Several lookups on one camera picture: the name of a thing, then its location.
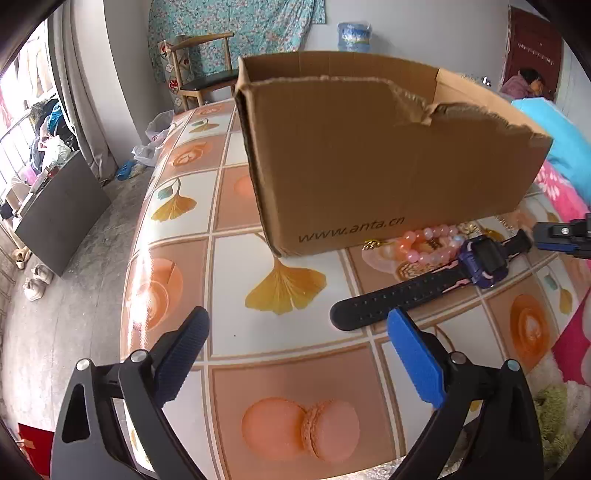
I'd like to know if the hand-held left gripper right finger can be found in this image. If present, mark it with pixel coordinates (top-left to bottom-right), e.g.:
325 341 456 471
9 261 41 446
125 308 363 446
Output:
387 307 544 480

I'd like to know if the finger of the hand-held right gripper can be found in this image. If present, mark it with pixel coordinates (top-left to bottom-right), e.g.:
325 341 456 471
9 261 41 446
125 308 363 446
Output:
531 213 591 259

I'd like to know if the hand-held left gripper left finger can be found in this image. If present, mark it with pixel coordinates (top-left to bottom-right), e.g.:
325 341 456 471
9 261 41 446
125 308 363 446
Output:
50 305 211 480

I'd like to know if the black and purple wristwatch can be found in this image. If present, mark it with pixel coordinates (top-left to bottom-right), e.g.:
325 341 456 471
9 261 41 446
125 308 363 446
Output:
329 230 532 331

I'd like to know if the pink bead bracelet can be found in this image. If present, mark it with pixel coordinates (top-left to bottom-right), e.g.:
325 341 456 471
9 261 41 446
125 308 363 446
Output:
397 224 465 278

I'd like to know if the brown cardboard box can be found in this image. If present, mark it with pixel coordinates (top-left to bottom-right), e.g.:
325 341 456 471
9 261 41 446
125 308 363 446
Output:
233 51 554 258

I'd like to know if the pink floral blanket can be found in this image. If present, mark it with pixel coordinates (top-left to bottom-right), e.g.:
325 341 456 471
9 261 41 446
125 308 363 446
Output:
531 161 591 384

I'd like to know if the orange patterned tablecloth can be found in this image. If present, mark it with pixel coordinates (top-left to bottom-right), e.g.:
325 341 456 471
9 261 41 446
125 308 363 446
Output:
120 97 583 480

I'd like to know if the light blue pillow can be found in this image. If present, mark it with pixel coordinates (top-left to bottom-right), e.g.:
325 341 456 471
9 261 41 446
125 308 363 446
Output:
512 98 591 204

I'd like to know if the shaggy white and green blanket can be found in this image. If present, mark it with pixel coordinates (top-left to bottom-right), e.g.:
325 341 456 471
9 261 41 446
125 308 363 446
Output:
526 355 587 467

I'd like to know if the red paper bag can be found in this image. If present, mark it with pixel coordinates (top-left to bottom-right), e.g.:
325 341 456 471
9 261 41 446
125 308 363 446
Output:
17 422 55 476

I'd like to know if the grey cabinet with clutter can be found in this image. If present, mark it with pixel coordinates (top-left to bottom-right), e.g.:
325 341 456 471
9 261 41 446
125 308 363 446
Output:
13 150 112 277

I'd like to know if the dark red door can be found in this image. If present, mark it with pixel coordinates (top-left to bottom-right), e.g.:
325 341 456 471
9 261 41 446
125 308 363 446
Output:
507 6 564 100

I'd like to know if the white plastic bag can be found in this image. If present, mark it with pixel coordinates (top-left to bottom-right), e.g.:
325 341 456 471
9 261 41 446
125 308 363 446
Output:
145 111 176 141
133 142 163 167

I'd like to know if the pile of clothes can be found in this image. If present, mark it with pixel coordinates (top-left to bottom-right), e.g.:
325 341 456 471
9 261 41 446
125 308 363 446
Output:
28 99 77 176

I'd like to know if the wooden chair with black seat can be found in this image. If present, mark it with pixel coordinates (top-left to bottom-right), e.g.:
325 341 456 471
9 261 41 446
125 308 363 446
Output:
165 32 238 112

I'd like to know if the grey curtain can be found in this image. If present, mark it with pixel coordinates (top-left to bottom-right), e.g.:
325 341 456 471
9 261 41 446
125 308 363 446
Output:
48 0 118 178

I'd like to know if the blue water cooler bottle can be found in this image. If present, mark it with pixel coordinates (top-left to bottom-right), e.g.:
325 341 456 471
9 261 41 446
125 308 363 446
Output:
337 21 373 52

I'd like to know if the flower print gift bag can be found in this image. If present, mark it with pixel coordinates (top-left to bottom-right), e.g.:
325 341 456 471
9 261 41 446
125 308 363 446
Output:
157 39 191 109

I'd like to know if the teal floral wall cloth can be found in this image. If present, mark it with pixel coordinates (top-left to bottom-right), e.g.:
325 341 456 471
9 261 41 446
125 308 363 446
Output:
148 0 328 84

